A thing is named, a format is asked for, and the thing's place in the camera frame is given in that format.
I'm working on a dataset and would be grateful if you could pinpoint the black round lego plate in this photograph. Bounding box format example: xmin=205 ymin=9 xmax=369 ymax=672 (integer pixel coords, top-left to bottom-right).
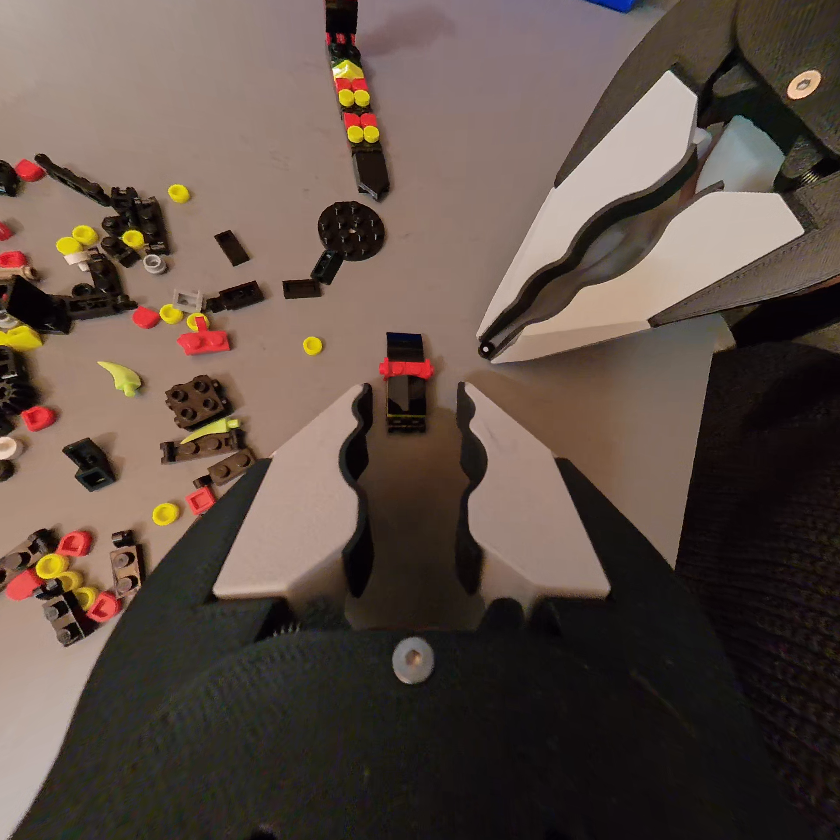
xmin=318 ymin=200 xmax=387 ymax=262

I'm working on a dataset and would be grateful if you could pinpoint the small black red lego assembly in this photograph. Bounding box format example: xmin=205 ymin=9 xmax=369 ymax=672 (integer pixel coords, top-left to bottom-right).
xmin=379 ymin=332 xmax=435 ymax=434

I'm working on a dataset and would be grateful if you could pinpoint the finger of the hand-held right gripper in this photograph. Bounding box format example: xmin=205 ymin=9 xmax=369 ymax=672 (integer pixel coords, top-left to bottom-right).
xmin=476 ymin=69 xmax=700 ymax=360
xmin=489 ymin=190 xmax=805 ymax=365

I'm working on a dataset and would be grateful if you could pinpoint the pile of loose lego pieces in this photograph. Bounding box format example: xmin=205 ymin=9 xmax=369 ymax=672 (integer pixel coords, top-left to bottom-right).
xmin=0 ymin=154 xmax=342 ymax=651

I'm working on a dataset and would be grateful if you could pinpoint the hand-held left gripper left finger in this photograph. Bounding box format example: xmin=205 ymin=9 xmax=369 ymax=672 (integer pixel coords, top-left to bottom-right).
xmin=211 ymin=382 xmax=375 ymax=601

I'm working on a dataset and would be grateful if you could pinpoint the long lego snake model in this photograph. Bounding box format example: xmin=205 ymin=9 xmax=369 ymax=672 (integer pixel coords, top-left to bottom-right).
xmin=325 ymin=0 xmax=391 ymax=201

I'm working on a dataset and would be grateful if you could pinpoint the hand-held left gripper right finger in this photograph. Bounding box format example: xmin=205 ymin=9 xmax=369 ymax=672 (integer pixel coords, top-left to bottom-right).
xmin=455 ymin=381 xmax=613 ymax=601

